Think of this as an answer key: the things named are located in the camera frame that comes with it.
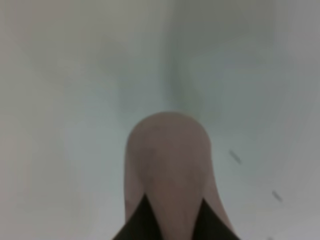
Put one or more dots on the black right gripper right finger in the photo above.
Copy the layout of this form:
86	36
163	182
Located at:
208	226

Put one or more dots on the pale pink peach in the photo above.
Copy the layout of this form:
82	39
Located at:
168	160

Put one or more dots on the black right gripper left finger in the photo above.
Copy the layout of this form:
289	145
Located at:
142	225

